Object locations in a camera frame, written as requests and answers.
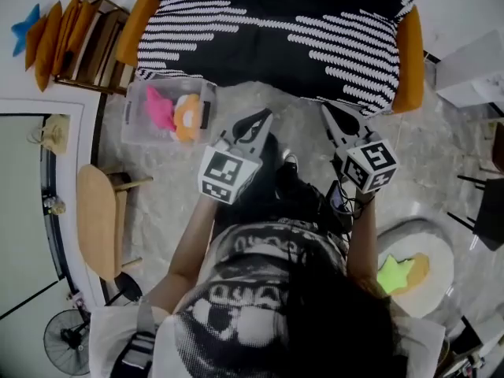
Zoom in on dark wooden shelf rack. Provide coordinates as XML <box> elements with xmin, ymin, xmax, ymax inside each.
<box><xmin>53</xmin><ymin>0</ymin><xmax>137</xmax><ymax>96</ymax></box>

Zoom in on clear plastic storage bin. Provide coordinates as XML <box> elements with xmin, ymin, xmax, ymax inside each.
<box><xmin>120</xmin><ymin>77</ymin><xmax>218</xmax><ymax>146</ymax></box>

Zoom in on black handheld device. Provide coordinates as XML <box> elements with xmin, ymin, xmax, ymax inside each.
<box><xmin>326</xmin><ymin>180</ymin><xmax>352</xmax><ymax>217</ymax></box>

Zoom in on orange round plush pillow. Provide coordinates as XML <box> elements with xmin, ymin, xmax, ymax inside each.
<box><xmin>393</xmin><ymin>252</ymin><xmax>431</xmax><ymax>295</ymax></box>

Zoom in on person's right forearm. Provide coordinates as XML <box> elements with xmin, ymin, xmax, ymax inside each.
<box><xmin>346</xmin><ymin>191</ymin><xmax>381</xmax><ymax>291</ymax></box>

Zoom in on white framed glass door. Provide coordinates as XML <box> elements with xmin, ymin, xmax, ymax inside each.
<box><xmin>0</xmin><ymin>112</ymin><xmax>64</xmax><ymax>321</ymax></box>

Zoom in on black chair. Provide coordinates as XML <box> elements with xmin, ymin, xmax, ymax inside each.
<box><xmin>447</xmin><ymin>175</ymin><xmax>504</xmax><ymax>251</ymax></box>

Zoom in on pink star plush pillow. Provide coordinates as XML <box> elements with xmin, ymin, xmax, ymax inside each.
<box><xmin>144</xmin><ymin>85</ymin><xmax>176</xmax><ymax>133</ymax></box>

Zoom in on green star plush pillow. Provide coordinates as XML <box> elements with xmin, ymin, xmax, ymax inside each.
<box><xmin>376</xmin><ymin>254</ymin><xmax>416</xmax><ymax>295</ymax></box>

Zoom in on orange flower plush pillow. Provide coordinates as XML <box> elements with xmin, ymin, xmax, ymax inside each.
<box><xmin>172</xmin><ymin>94</ymin><xmax>206</xmax><ymax>143</ymax></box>

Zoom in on black standing fan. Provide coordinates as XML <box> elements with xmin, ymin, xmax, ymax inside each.
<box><xmin>43</xmin><ymin>309</ymin><xmax>94</xmax><ymax>376</ymax></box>

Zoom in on person's left forearm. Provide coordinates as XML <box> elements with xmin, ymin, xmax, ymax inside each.
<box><xmin>145</xmin><ymin>195</ymin><xmax>220</xmax><ymax>314</ymax></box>

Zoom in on wooden chair dark seat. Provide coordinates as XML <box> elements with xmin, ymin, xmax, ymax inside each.
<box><xmin>478</xmin><ymin>122</ymin><xmax>504</xmax><ymax>176</ymax></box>

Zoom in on beige tote bag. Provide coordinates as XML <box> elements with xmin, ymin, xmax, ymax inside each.
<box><xmin>26</xmin><ymin>114</ymin><xmax>71</xmax><ymax>155</ymax></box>

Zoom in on person's black white printed shirt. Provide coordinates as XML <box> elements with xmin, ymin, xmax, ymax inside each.
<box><xmin>88</xmin><ymin>218</ymin><xmax>446</xmax><ymax>378</ymax></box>

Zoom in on grey round pouf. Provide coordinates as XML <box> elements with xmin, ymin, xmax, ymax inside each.
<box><xmin>376</xmin><ymin>217</ymin><xmax>456</xmax><ymax>321</ymax></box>

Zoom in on person's black trousers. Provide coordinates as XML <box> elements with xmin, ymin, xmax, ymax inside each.
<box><xmin>226</xmin><ymin>132</ymin><xmax>347</xmax><ymax>235</ymax></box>

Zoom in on blue star plush pillow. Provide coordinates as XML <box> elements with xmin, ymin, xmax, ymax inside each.
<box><xmin>10</xmin><ymin>2</ymin><xmax>42</xmax><ymax>57</ymax></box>

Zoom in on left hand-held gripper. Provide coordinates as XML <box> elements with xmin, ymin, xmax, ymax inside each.
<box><xmin>198</xmin><ymin>107</ymin><xmax>276</xmax><ymax>206</ymax></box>

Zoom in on light wooden oval stool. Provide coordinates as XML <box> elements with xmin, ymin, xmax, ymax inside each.
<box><xmin>76</xmin><ymin>163</ymin><xmax>154</xmax><ymax>282</ymax></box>

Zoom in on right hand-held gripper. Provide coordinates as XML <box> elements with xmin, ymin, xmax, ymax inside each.
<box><xmin>320</xmin><ymin>102</ymin><xmax>400</xmax><ymax>195</ymax></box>

